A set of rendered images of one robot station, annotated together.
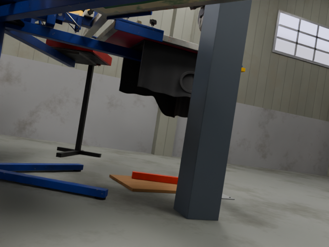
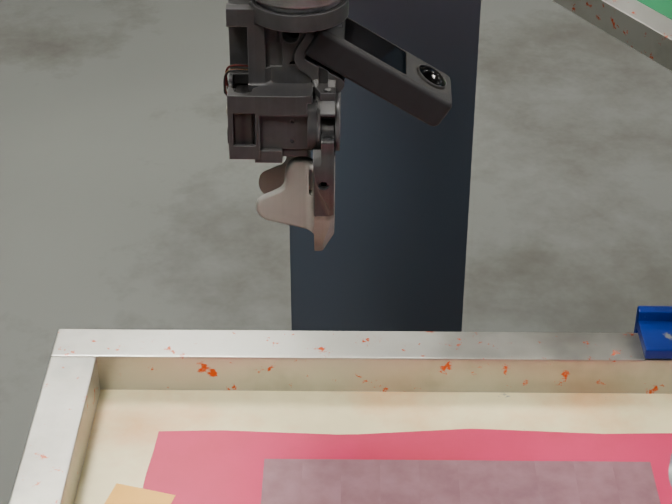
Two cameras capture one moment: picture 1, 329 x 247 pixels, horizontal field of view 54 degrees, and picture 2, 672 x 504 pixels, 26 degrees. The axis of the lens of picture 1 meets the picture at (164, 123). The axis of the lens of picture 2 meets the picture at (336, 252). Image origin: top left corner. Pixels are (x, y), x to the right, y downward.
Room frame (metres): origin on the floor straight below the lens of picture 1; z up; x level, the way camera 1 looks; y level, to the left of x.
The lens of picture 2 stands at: (2.94, 0.27, 1.72)
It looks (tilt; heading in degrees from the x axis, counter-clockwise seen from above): 33 degrees down; 204
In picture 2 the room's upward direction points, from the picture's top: straight up
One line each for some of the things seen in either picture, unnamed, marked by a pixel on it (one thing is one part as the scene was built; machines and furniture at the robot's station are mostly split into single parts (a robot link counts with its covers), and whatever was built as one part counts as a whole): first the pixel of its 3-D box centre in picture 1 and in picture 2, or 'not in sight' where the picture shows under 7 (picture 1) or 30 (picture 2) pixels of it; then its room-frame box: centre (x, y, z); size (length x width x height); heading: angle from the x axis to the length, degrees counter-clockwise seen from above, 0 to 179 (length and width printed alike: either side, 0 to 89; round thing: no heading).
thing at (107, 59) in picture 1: (81, 52); not in sight; (3.23, 0.94, 1.06); 0.61 x 0.46 x 0.12; 174
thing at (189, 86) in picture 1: (171, 76); not in sight; (2.10, 0.00, 0.77); 0.46 x 0.09 x 0.36; 114
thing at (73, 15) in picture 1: (77, 20); not in sight; (2.02, 0.64, 1.02); 0.17 x 0.06 x 0.05; 114
